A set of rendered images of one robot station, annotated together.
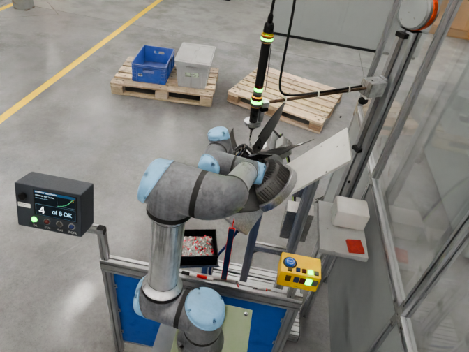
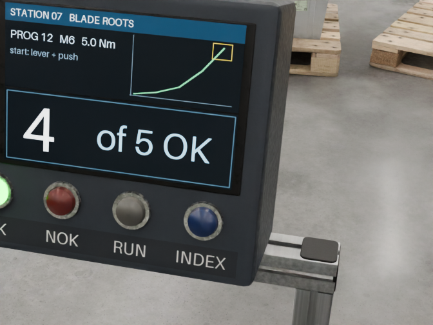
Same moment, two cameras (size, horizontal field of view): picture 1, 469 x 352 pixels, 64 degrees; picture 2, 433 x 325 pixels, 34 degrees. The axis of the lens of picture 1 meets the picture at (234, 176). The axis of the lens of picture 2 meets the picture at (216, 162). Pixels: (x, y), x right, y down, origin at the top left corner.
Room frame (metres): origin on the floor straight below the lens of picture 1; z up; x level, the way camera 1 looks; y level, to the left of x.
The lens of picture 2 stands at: (0.56, 0.53, 1.38)
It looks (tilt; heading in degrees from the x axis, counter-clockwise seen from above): 30 degrees down; 8
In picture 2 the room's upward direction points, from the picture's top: 2 degrees clockwise
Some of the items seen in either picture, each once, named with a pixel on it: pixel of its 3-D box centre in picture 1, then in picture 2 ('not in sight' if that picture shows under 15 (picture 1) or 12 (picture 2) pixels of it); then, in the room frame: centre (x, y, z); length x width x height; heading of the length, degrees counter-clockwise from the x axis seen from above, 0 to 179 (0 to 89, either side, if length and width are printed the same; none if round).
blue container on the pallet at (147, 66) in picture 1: (153, 64); not in sight; (4.34, 1.18, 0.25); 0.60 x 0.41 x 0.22; 2
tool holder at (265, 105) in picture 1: (256, 112); not in sight; (1.35, -0.05, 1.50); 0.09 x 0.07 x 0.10; 122
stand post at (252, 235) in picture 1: (248, 255); not in sight; (1.47, -0.15, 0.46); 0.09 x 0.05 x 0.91; 177
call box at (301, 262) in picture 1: (298, 272); not in sight; (0.96, -0.31, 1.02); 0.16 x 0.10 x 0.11; 87
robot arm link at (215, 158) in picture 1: (216, 161); not in sight; (1.02, 0.07, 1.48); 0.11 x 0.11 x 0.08; 80
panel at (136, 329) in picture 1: (195, 325); not in sight; (0.99, 0.08, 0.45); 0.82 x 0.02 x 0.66; 87
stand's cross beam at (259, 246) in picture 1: (270, 248); not in sight; (1.46, -0.27, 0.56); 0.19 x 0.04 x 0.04; 87
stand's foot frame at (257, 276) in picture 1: (253, 297); not in sight; (1.46, -0.25, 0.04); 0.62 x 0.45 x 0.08; 87
